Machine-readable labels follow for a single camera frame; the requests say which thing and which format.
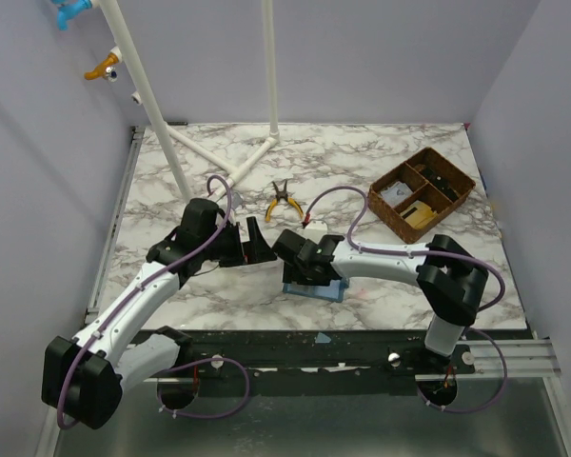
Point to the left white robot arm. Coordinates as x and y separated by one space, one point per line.
85 376

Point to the blue card holder wallet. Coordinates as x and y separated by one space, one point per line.
334 292

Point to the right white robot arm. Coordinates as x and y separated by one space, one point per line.
451 280

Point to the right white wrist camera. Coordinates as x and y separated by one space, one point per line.
316 229

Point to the gold VIP credit card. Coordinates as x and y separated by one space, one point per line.
418 215

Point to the white packets in basket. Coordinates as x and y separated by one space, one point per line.
396 193

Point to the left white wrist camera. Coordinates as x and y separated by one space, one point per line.
236 200

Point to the black item in basket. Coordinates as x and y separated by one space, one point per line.
440 183

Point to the white PVC pipe frame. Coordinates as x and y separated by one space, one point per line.
211 68

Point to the aluminium extrusion rail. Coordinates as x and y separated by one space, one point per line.
523 359

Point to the brown woven basket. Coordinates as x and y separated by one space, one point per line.
422 191

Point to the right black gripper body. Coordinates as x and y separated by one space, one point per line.
294 274

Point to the yellow handled pliers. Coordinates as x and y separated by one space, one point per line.
282 195

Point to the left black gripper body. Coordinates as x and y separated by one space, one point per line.
229 248

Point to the orange brass tap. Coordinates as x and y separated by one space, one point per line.
106 69

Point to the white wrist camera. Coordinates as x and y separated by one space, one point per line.
236 200
316 229

